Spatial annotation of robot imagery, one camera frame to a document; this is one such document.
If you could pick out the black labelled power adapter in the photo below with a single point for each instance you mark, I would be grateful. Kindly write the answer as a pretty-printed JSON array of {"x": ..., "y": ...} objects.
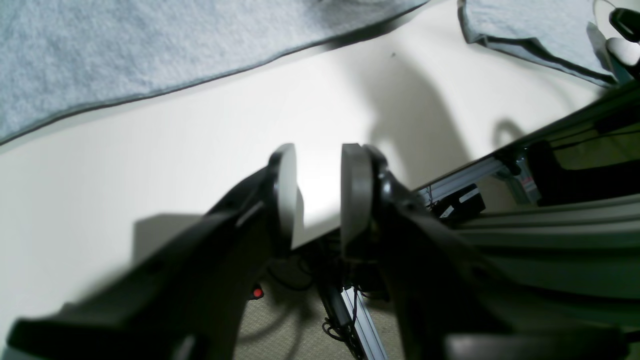
[{"x": 464, "y": 204}]

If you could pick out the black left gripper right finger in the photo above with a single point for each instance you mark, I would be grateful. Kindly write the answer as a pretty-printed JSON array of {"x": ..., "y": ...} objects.
[{"x": 450, "y": 302}]

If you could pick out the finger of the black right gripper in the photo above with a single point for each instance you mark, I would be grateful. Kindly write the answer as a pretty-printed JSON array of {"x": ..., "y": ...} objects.
[{"x": 626, "y": 47}]

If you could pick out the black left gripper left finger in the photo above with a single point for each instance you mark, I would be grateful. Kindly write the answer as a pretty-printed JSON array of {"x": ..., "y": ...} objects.
[{"x": 186, "y": 300}]

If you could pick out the grey T-shirt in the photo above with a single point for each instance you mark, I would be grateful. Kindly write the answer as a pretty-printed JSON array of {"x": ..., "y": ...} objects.
[{"x": 63, "y": 57}]

